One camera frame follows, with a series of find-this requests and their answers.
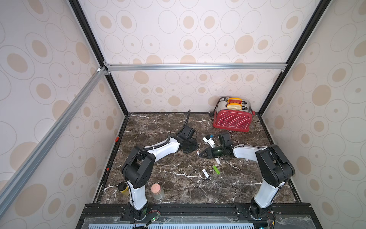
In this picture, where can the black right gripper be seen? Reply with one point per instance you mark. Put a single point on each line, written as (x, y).
(214, 152)

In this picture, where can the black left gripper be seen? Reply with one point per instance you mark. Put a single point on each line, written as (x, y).
(195, 146)

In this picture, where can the green usb drive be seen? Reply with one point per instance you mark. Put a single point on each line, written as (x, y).
(216, 170)

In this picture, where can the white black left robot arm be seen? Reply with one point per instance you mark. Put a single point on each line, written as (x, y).
(138, 166)

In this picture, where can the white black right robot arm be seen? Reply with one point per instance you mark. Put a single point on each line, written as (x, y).
(275, 168)

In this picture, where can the red polka dot toaster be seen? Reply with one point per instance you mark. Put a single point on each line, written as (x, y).
(233, 114)

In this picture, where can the cork stoppered glass jar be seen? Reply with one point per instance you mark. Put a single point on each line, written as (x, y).
(157, 191)

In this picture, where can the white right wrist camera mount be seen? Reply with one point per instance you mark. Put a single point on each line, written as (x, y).
(209, 139)

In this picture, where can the horizontal aluminium frame bar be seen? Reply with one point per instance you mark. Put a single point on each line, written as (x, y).
(188, 67)

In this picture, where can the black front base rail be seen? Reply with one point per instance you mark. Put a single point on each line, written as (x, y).
(195, 216)

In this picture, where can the diagonal aluminium frame bar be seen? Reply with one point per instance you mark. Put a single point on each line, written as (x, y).
(27, 169)

